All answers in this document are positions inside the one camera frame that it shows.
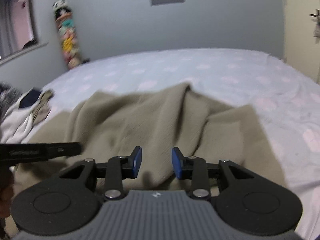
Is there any beige zip hoodie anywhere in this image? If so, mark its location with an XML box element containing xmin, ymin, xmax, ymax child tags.
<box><xmin>15</xmin><ymin>83</ymin><xmax>286</xmax><ymax>191</ymax></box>

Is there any white garment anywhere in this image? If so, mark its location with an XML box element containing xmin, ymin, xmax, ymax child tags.
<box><xmin>1</xmin><ymin>93</ymin><xmax>35</xmax><ymax>144</ymax></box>

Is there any khaki folded garment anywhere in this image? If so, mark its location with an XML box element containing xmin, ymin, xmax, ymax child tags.
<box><xmin>32</xmin><ymin>89</ymin><xmax>54</xmax><ymax>126</ymax></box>

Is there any grey fuzzy garment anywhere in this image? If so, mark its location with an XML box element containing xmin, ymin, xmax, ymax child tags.
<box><xmin>0</xmin><ymin>82</ymin><xmax>22</xmax><ymax>120</ymax></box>

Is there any polka dot bed sheet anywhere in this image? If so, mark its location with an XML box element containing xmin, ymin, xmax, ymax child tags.
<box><xmin>48</xmin><ymin>49</ymin><xmax>319</xmax><ymax>239</ymax></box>

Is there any dark framed window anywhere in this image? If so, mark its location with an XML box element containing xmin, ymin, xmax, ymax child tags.
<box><xmin>1</xmin><ymin>0</ymin><xmax>47</xmax><ymax>64</ymax></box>

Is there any cream door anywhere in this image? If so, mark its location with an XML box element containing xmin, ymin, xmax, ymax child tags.
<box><xmin>283</xmin><ymin>0</ymin><xmax>319</xmax><ymax>83</ymax></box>

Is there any black door handle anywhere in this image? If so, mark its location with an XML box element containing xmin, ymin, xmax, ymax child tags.
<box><xmin>309</xmin><ymin>9</ymin><xmax>320</xmax><ymax>38</ymax></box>

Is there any grey wall vent plate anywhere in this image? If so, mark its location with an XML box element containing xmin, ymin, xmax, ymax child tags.
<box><xmin>150</xmin><ymin>0</ymin><xmax>185</xmax><ymax>6</ymax></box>

